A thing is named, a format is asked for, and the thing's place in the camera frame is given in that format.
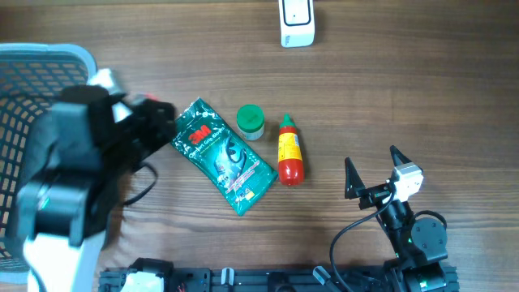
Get green 3M gloves packet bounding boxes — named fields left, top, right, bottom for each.
left=171, top=98, right=278, bottom=216

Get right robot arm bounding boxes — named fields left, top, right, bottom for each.
left=345, top=145, right=448, bottom=291

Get grey plastic mesh basket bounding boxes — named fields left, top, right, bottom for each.
left=1, top=43, right=97, bottom=285

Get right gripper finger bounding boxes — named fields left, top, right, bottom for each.
left=390, top=145, right=422, bottom=171
left=345, top=157, right=366, bottom=200

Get white barcode scanner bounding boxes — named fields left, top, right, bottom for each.
left=278, top=0, right=315, bottom=48

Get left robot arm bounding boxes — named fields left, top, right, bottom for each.
left=14, top=69, right=176, bottom=291

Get red sauce bottle yellow label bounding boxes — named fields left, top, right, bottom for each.
left=277, top=114, right=304, bottom=186

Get green lid jar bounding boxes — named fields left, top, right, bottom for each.
left=237, top=104, right=265, bottom=140

